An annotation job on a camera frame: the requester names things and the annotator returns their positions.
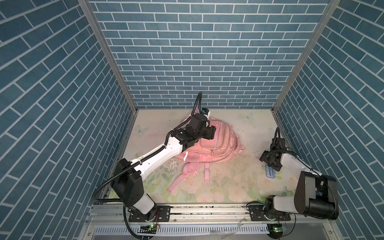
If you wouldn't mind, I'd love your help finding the blue pencil case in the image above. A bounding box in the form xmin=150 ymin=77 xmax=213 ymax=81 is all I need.
xmin=266 ymin=165 xmax=276 ymax=179

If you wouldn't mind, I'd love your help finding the pink student backpack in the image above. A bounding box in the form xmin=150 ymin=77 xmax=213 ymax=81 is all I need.
xmin=168 ymin=118 xmax=245 ymax=193

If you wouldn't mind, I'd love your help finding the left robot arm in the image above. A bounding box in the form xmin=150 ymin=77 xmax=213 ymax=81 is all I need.
xmin=111 ymin=108 xmax=216 ymax=215

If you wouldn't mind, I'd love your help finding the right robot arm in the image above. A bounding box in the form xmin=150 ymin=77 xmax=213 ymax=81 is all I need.
xmin=260 ymin=137 xmax=339 ymax=220

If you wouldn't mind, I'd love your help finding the left black corrugated cable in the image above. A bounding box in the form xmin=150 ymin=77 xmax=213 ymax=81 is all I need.
xmin=91 ymin=91 xmax=204 ymax=240

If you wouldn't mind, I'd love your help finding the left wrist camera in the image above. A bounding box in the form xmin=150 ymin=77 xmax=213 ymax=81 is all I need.
xmin=200 ymin=108 xmax=211 ymax=118

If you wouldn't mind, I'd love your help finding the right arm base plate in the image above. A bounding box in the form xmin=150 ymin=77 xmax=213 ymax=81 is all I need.
xmin=246 ymin=205 xmax=291 ymax=222

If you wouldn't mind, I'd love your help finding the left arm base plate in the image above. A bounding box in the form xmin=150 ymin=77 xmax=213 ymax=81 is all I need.
xmin=129 ymin=205 xmax=171 ymax=223

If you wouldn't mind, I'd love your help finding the aluminium front rail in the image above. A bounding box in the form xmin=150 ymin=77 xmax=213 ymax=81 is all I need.
xmin=78 ymin=202 xmax=343 ymax=240

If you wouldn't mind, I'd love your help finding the right corner aluminium post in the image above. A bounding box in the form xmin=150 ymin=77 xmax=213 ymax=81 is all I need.
xmin=272 ymin=0 xmax=341 ymax=115

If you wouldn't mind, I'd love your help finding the corner aluminium post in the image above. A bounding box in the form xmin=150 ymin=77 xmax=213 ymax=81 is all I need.
xmin=78 ymin=0 xmax=138 ymax=114
xmin=272 ymin=0 xmax=341 ymax=115

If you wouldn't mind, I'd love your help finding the left corner aluminium post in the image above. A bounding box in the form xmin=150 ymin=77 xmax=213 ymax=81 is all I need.
xmin=78 ymin=0 xmax=138 ymax=114

